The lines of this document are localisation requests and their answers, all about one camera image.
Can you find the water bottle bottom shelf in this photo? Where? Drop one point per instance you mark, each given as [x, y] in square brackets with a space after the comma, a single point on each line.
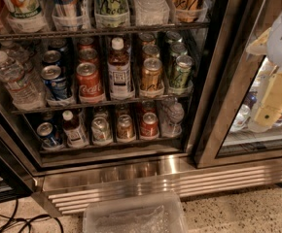
[173, 114]

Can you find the red cola can back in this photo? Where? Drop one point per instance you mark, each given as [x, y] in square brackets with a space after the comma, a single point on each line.
[86, 43]

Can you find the green can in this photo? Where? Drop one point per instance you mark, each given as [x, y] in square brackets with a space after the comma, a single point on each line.
[172, 37]
[176, 49]
[181, 71]

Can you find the water bottle top shelf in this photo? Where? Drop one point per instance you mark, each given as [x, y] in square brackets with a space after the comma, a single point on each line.
[151, 12]

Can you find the blue can bottom shelf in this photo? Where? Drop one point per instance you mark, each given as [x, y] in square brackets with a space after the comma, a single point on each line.
[49, 136]

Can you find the green cans top shelf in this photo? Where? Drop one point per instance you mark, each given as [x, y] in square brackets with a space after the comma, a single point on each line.
[111, 13]

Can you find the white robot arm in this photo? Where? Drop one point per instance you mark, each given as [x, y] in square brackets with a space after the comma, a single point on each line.
[274, 55]

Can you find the green can back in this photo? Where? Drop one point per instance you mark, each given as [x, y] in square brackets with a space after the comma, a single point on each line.
[172, 37]

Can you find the clear water bottle back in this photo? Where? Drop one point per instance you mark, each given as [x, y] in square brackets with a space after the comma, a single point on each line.
[15, 50]

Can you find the silver can bottom shelf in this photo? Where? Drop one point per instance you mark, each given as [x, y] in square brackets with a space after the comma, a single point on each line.
[101, 133]

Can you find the gold cans top shelf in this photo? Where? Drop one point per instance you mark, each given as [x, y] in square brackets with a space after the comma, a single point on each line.
[189, 10]

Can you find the blue pepsi can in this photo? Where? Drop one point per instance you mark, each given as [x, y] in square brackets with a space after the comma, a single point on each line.
[58, 44]
[56, 82]
[51, 57]

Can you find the clear water bottle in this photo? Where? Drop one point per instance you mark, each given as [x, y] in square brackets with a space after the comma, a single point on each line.
[23, 91]
[15, 50]

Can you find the right glass fridge door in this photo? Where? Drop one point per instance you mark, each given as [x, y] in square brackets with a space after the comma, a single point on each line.
[244, 20]

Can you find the water bottle shelf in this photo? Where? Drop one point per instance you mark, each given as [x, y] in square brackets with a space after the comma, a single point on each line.
[173, 114]
[151, 12]

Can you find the blue pepsi can back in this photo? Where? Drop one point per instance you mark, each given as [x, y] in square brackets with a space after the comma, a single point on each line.
[58, 44]

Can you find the red cola can front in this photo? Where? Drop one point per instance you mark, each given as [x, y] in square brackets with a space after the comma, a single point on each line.
[89, 81]

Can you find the green can front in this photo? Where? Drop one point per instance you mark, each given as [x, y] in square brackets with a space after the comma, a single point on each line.
[181, 71]

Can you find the steel fridge base grille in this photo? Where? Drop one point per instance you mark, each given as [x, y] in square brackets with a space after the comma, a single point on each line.
[69, 192]

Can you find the red can bottom shelf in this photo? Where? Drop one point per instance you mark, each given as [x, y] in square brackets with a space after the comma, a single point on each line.
[149, 125]

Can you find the blue pepsi can middle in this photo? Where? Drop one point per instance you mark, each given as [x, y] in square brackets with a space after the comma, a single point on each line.
[51, 57]

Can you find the red cola can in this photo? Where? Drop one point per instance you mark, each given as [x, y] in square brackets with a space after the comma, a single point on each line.
[89, 81]
[86, 43]
[89, 55]

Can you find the green can middle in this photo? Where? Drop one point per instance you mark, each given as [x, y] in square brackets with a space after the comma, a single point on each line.
[176, 49]

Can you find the brown tea bottle white cap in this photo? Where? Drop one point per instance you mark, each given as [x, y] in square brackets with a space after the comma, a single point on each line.
[119, 68]

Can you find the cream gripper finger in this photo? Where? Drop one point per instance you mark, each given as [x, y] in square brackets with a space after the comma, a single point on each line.
[270, 108]
[258, 46]

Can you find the brown can bottom shelf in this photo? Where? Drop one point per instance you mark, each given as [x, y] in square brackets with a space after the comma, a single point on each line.
[125, 128]

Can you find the orange gold soda can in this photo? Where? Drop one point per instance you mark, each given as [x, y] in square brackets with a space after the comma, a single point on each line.
[151, 72]

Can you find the clear plastic bin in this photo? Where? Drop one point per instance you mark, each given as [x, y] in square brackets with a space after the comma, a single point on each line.
[154, 213]

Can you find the small tea bottle bottom shelf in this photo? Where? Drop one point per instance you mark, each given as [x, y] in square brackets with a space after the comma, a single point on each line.
[74, 130]

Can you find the blue cans top shelf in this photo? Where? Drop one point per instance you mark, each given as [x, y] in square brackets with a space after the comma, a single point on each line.
[71, 15]

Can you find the silver can right fridge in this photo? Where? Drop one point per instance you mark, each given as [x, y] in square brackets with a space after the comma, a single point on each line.
[241, 118]

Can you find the red cola can middle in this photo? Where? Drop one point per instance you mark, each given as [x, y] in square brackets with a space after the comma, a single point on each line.
[89, 55]

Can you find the blue pepsi can front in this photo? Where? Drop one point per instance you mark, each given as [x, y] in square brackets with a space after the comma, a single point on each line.
[56, 82]

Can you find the clear water bottle front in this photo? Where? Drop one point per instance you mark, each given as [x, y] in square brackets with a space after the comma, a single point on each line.
[23, 91]

